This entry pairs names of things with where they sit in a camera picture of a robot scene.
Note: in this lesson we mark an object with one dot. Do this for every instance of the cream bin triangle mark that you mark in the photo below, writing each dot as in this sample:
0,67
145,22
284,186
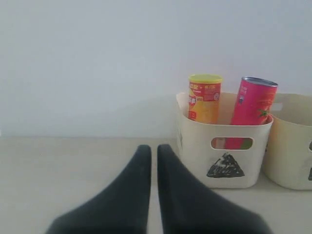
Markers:
221,155

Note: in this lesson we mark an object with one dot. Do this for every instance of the pink Lay's chip can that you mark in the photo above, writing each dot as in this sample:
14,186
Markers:
254,100

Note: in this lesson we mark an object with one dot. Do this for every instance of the cream bin square mark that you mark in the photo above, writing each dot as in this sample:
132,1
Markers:
288,158

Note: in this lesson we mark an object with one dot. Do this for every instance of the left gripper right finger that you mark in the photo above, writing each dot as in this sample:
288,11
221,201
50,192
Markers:
187,206

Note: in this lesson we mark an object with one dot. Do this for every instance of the yellow Lay's chip can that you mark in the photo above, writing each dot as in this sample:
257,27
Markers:
203,98

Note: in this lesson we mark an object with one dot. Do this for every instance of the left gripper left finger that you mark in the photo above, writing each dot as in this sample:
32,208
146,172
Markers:
121,208

